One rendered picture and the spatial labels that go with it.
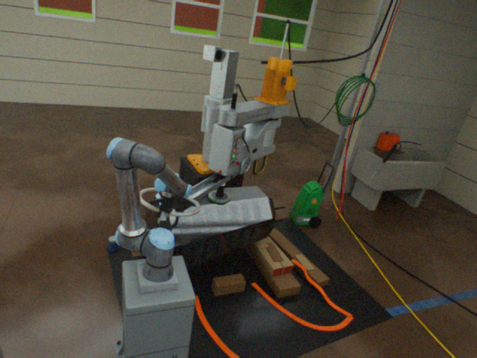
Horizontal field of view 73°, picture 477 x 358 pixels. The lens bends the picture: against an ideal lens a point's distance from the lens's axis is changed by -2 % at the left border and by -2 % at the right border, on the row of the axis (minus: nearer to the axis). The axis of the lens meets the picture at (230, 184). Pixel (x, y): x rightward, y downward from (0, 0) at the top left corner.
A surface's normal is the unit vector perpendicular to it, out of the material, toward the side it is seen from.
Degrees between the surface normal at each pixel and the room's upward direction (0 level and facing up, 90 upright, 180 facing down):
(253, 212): 45
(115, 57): 90
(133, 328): 90
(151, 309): 90
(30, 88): 90
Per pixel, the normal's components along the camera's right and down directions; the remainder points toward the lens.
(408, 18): 0.33, 0.47
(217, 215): 0.42, -0.30
